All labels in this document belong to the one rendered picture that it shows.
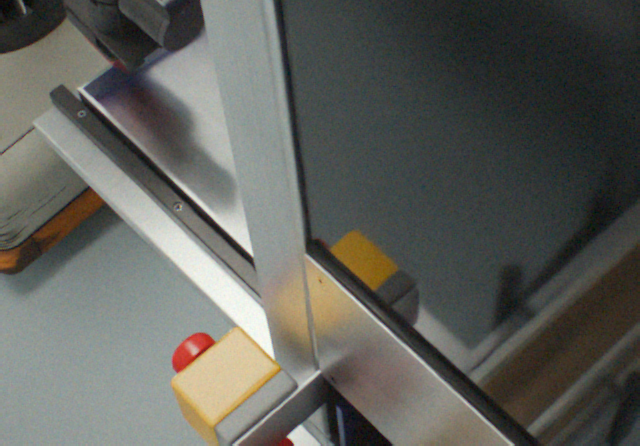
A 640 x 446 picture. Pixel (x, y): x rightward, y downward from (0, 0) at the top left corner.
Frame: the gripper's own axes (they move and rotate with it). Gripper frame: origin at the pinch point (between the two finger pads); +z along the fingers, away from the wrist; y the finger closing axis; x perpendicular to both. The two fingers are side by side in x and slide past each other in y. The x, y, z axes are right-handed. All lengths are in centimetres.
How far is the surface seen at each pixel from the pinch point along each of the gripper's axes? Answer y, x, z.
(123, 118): 3.4, -3.9, 2.1
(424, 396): 50, -12, -32
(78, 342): -16, -11, 94
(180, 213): 16.9, -7.5, -1.6
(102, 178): 7.5, -9.9, 1.7
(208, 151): 12.6, -0.4, 0.8
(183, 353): 32.1, -18.8, -15.1
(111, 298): -18, -2, 94
